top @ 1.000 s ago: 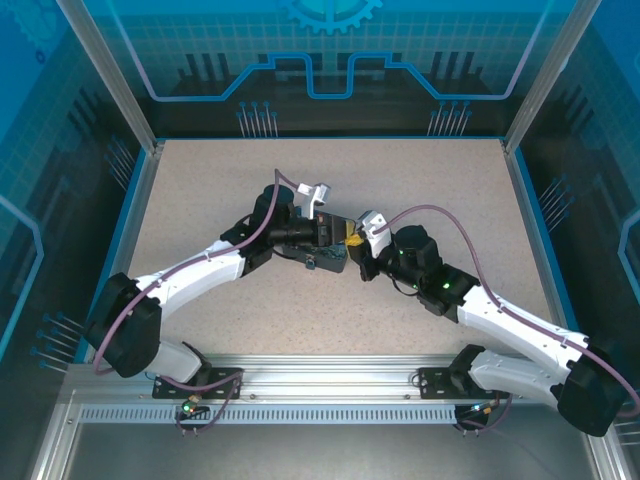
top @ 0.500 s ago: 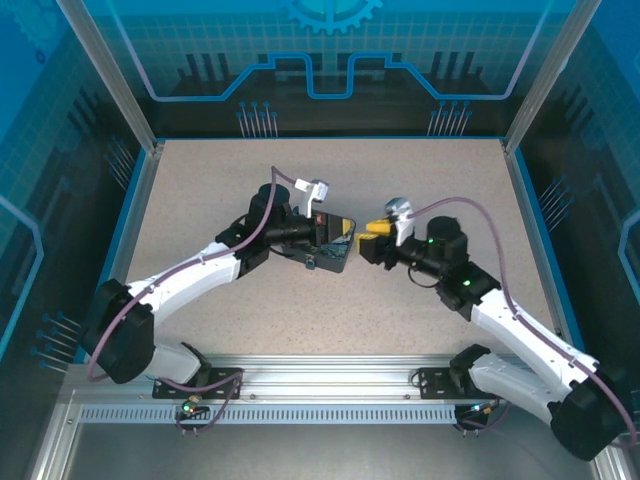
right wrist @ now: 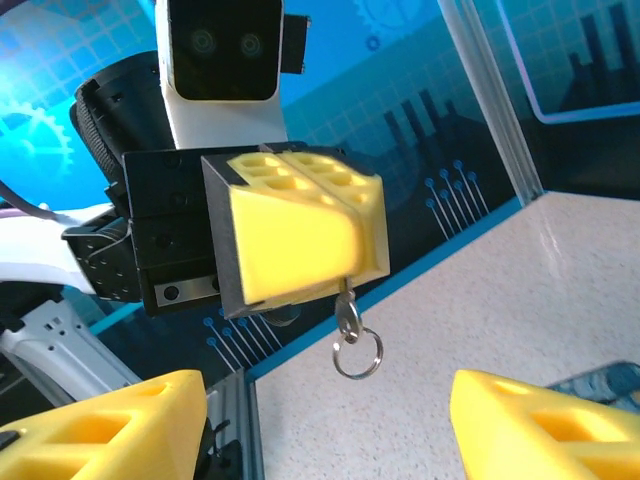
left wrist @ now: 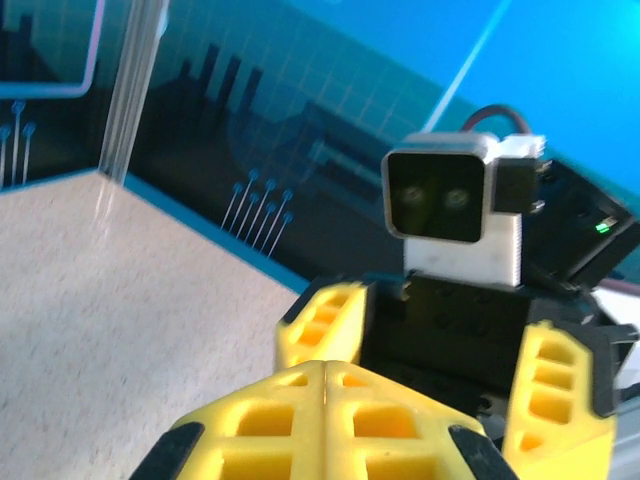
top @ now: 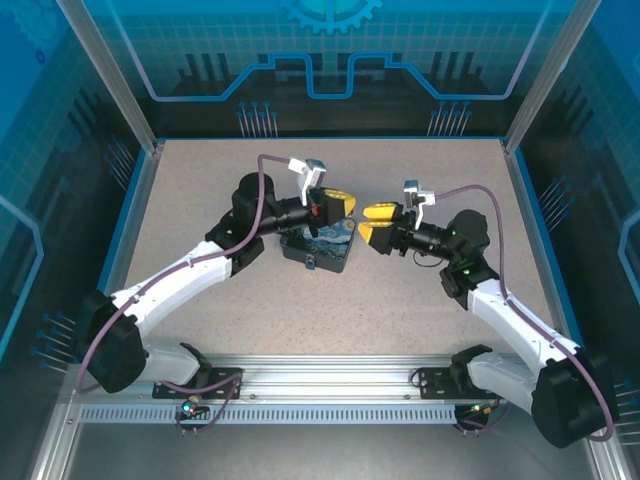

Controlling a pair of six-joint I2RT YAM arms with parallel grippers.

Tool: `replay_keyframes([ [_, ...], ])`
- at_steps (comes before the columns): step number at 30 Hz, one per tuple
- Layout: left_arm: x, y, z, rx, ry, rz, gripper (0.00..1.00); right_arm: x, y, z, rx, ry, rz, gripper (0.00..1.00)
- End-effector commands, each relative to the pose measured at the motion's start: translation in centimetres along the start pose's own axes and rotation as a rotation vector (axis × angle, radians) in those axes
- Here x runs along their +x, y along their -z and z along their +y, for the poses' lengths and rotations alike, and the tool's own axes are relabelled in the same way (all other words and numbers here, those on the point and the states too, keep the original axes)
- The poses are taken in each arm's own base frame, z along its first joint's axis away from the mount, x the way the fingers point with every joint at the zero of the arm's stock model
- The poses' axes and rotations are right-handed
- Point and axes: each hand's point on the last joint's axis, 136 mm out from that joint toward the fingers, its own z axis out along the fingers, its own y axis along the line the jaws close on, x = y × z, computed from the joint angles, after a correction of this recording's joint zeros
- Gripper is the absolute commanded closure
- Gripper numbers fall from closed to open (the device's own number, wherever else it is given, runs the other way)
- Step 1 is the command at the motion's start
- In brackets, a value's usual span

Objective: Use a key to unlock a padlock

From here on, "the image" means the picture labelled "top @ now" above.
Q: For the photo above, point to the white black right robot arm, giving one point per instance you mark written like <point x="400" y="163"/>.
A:
<point x="500" y="305"/>

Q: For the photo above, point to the starry night tin box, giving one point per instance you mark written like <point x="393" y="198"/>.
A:
<point x="330" y="247"/>

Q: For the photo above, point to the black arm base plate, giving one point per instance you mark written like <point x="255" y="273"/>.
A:
<point x="222" y="382"/>
<point x="435" y="382"/>

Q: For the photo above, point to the aluminium mounting rail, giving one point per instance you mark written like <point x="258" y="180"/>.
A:
<point x="325" y="375"/>

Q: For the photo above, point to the aluminium frame post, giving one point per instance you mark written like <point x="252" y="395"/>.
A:
<point x="115" y="75"/>
<point x="542" y="75"/>

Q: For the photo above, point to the aluminium side rail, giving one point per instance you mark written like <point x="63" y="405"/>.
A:
<point x="132" y="225"/>
<point x="537" y="240"/>

